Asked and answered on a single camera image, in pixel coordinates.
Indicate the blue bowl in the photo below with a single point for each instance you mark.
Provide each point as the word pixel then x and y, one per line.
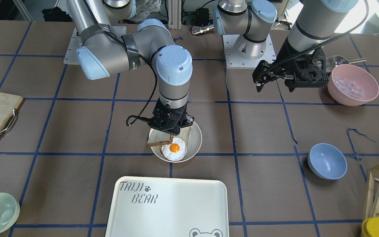
pixel 327 162

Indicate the white bear tray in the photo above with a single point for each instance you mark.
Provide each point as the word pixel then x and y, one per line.
pixel 168 207

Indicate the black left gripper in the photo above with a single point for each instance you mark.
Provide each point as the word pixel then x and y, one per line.
pixel 283 56

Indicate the metal scoop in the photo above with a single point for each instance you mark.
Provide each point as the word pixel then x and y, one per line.
pixel 333 61

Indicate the bread slice with brown crust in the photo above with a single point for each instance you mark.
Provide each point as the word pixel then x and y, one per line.
pixel 158 138

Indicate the bread slice on plate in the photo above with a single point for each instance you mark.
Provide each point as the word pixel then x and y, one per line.
pixel 184 134

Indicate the yellow mug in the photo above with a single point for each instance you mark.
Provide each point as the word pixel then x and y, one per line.
pixel 370 227

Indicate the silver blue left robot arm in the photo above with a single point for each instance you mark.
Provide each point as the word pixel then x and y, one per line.
pixel 252 22

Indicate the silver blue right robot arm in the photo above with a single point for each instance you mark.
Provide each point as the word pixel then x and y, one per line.
pixel 103 52

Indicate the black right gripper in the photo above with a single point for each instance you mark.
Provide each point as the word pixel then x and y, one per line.
pixel 189 120

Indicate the pink bowl with ice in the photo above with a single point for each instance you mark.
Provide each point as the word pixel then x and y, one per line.
pixel 352 86

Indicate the fried egg toy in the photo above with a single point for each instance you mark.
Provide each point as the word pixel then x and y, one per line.
pixel 175 151

